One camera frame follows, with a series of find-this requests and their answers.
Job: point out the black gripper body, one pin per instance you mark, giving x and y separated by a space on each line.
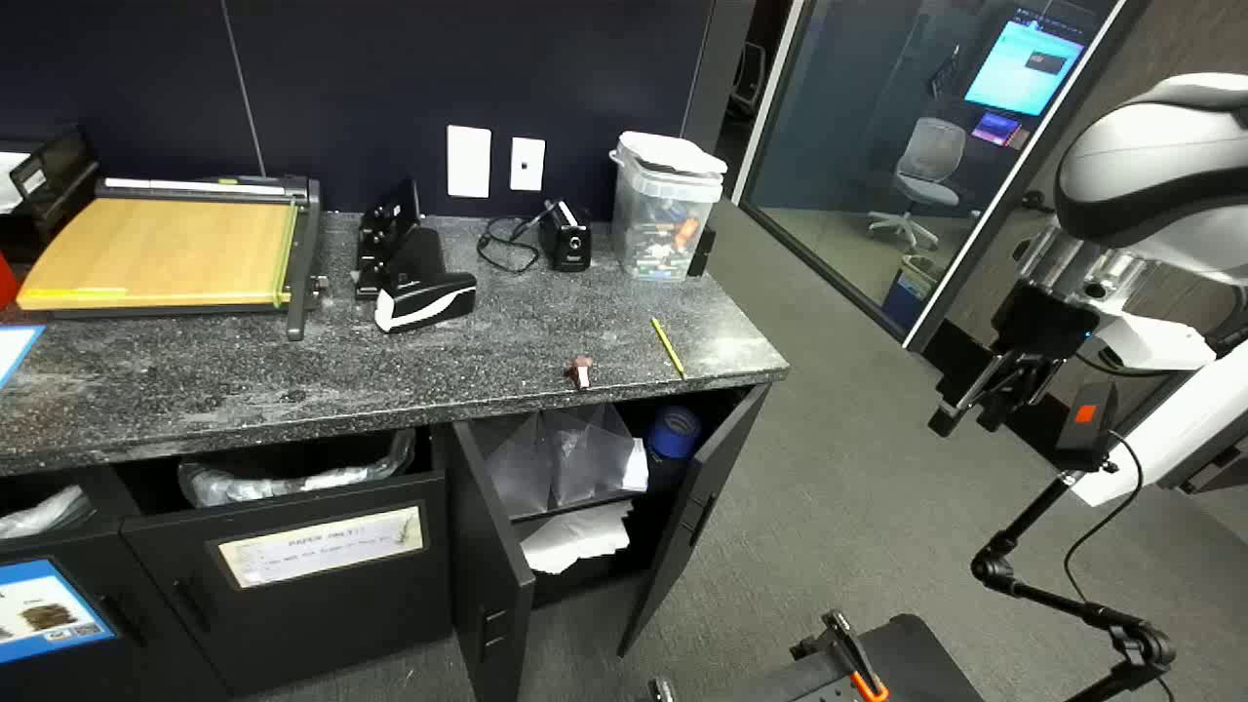
1047 323

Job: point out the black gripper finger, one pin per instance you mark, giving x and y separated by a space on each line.
968 397
1014 392

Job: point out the yellow pencil with pink eraser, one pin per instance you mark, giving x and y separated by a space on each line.
667 350

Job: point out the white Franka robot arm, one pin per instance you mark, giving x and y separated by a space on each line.
1144 170

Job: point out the black box with orange mark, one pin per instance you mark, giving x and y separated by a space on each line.
1085 418

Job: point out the blue box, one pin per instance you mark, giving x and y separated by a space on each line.
905 301

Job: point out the small lit screen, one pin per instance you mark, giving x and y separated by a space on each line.
1001 129

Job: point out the white office chair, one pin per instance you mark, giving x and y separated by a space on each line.
931 157

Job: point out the large lit monitor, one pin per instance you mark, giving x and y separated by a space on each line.
1026 69

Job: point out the black cart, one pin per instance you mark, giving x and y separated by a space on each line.
919 666

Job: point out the orange and black clamp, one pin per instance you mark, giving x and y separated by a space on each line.
856 666

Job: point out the blue bottle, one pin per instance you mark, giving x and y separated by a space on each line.
674 433

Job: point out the wide black cabinet door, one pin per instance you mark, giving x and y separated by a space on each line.
689 519

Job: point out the clear plastic container with lid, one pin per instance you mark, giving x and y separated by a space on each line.
663 207

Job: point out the small red brown object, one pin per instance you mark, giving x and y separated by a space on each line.
584 374

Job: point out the crumpled clear plastic bag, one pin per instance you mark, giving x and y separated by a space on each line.
558 454

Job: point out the white crumpled paper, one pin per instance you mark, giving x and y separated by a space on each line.
580 536

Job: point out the narrow black cabinet door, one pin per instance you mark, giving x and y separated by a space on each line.
489 570

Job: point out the black and white stapler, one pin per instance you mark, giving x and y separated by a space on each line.
424 301

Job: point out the black and white sneaker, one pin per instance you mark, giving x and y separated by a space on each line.
392 240

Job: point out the clear trash bag liner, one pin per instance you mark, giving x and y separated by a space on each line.
258 485
41 513

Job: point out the wooden paper cutter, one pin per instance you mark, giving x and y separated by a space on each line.
156 254

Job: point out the black bin front blue label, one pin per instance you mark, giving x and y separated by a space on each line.
78 651

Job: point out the black tray box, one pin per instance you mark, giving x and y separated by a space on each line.
51 180

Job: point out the light blue paper sheet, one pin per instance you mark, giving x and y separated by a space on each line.
16 353

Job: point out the white glass partition frame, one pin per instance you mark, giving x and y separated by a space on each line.
1026 157

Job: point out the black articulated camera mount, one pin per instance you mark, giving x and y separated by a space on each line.
1039 593

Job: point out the small white wall plate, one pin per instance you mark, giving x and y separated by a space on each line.
527 164

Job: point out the large white wall plate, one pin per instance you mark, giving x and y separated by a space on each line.
470 163

